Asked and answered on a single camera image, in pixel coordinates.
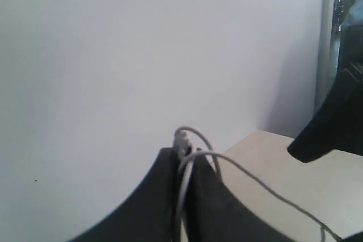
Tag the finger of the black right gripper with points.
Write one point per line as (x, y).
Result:
(337, 125)

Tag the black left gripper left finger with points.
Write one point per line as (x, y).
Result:
(147, 214)

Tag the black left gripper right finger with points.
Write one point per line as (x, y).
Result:
(213, 213)

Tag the grey door frame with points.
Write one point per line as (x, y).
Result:
(325, 67)

